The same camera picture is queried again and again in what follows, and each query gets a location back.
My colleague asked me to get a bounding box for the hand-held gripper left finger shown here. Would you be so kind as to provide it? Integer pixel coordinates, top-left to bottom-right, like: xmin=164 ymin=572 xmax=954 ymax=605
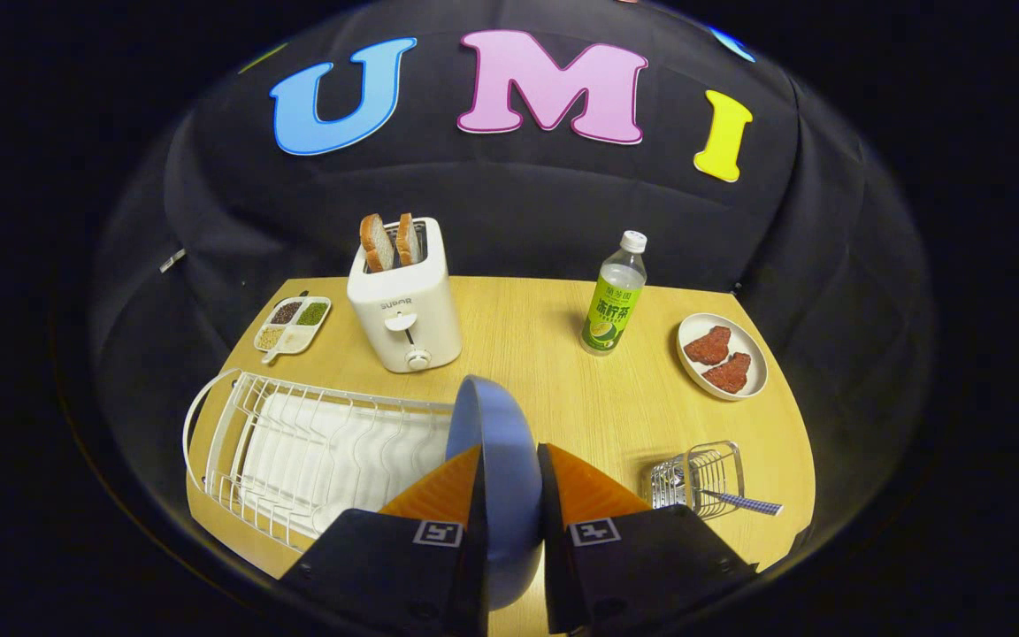
xmin=280 ymin=444 xmax=488 ymax=636

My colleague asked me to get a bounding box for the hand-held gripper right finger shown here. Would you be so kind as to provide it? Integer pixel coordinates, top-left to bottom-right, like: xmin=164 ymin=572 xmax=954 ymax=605
xmin=536 ymin=442 xmax=758 ymax=636

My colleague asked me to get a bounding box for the blue plate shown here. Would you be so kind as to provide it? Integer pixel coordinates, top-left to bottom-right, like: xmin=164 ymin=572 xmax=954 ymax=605
xmin=445 ymin=375 xmax=544 ymax=611

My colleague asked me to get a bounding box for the metal wire basket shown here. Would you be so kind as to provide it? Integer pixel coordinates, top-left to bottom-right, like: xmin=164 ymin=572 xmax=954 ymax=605
xmin=648 ymin=441 xmax=746 ymax=520

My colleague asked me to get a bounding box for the spoon with blue handle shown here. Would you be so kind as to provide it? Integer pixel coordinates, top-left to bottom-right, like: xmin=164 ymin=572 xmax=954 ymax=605
xmin=664 ymin=478 xmax=784 ymax=517

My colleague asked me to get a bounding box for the white wire dish rack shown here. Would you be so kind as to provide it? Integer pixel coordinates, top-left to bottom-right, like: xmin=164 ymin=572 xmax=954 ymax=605
xmin=182 ymin=368 xmax=457 ymax=553

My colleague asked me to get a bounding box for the cream plate with meat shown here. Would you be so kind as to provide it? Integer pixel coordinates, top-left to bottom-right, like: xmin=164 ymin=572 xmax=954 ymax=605
xmin=676 ymin=312 xmax=770 ymax=402

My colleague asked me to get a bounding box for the white ribbed drain tray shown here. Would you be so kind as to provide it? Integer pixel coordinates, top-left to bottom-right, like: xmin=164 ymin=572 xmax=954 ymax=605
xmin=240 ymin=389 xmax=453 ymax=539

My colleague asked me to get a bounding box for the white toaster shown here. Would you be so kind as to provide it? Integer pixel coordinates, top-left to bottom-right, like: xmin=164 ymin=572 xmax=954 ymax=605
xmin=347 ymin=217 xmax=464 ymax=374

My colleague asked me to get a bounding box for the green label drink bottle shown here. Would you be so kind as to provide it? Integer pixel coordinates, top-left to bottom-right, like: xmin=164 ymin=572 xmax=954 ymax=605
xmin=580 ymin=230 xmax=649 ymax=357

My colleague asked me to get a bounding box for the red meat piece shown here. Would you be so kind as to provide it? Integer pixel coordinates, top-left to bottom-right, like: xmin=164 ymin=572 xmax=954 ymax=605
xmin=701 ymin=352 xmax=753 ymax=395
xmin=683 ymin=326 xmax=732 ymax=366

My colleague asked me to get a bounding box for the divided condiment tray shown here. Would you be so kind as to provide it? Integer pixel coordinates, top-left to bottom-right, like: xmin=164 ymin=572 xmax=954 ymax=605
xmin=253 ymin=295 xmax=333 ymax=365

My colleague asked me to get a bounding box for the bread slice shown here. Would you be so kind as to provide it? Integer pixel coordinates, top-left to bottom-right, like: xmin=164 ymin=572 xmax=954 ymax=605
xmin=359 ymin=213 xmax=395 ymax=273
xmin=395 ymin=212 xmax=424 ymax=267

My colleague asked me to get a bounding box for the black backdrop cloth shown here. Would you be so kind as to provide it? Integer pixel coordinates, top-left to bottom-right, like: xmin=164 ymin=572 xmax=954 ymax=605
xmin=89 ymin=0 xmax=935 ymax=532

